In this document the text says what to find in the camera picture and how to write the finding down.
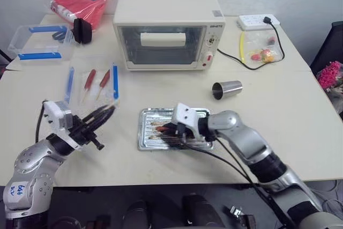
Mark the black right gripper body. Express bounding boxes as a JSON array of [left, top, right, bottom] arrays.
[[174, 121, 198, 144]]

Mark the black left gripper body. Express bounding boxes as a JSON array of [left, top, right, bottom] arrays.
[[68, 115, 105, 151]]

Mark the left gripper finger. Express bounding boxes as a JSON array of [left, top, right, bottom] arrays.
[[81, 105, 116, 124], [87, 108, 117, 133]]

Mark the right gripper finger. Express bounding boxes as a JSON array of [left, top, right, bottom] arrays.
[[160, 122, 178, 134], [160, 133, 186, 149]]

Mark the silver metal baking tray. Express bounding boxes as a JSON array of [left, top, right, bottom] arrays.
[[137, 107, 215, 152]]

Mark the red sausage on skewer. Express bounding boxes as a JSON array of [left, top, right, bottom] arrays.
[[95, 69, 111, 101], [81, 69, 97, 104]]

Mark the stainless steel cup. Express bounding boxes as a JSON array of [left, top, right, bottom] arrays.
[[211, 79, 244, 101]]

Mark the clear bag with red tools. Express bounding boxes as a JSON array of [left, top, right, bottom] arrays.
[[62, 62, 121, 108]]

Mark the dark rounded shape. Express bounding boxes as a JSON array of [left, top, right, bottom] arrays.
[[122, 199, 150, 229]]

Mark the black pouch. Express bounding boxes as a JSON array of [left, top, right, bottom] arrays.
[[72, 18, 93, 45]]

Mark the clear plastic storage box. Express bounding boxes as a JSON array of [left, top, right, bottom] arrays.
[[7, 24, 76, 65]]

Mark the black metal clamp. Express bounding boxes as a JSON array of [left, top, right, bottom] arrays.
[[223, 204, 256, 229]]

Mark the red cloth in plastic bag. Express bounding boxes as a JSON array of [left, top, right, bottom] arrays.
[[50, 0, 108, 30]]

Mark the clear zip bag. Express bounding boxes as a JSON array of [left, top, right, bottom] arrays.
[[240, 30, 285, 71]]

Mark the cream toaster oven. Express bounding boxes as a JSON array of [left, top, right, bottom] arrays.
[[112, 0, 226, 72]]

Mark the white power strip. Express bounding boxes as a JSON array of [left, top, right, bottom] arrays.
[[237, 14, 281, 32]]

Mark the pink flower bouquet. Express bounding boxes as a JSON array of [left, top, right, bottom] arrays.
[[316, 61, 343, 93]]

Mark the black chair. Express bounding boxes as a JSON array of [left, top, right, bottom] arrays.
[[309, 20, 343, 79]]

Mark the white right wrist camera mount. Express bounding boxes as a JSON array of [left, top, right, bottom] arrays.
[[171, 102, 205, 141]]

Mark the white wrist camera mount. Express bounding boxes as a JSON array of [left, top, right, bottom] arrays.
[[42, 100, 83, 151], [171, 102, 205, 141]]

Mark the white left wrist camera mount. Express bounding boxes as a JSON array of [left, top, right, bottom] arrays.
[[42, 100, 83, 151]]

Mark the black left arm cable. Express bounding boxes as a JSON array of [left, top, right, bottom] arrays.
[[34, 100, 46, 144]]

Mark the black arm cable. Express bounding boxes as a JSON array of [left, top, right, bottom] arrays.
[[34, 100, 46, 144], [180, 125, 297, 229]]

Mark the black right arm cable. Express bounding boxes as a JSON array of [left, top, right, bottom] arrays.
[[180, 125, 297, 229]]

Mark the black oven power cable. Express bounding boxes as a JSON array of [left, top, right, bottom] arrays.
[[216, 16, 286, 70]]

